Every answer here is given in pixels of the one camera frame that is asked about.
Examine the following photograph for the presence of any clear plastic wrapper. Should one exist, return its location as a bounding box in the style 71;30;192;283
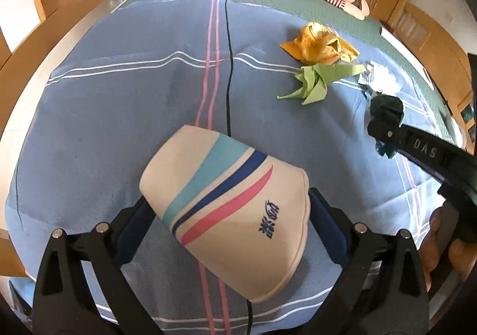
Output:
358;61;403;97

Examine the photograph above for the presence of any orange crumpled cloth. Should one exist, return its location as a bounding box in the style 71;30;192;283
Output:
280;21;360;64

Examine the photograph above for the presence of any white striped paper cup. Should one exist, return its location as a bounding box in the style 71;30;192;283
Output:
140;125;312;303

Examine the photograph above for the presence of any green crumpled cloth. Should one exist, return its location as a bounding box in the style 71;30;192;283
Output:
276;63;366;106

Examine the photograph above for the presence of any blue plaid blanket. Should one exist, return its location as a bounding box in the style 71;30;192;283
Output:
7;0;463;335

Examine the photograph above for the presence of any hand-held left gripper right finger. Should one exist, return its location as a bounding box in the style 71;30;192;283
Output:
298;187;431;335

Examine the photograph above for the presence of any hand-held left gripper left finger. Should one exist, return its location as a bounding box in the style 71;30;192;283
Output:
32;195;165;335

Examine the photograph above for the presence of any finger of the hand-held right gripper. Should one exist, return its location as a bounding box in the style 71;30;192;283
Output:
366;113;407;151

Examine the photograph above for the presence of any person's right hand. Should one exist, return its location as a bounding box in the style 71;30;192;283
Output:
419;205;474;293

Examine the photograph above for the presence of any wooden shelf unit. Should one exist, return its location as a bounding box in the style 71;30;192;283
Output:
384;0;477;127

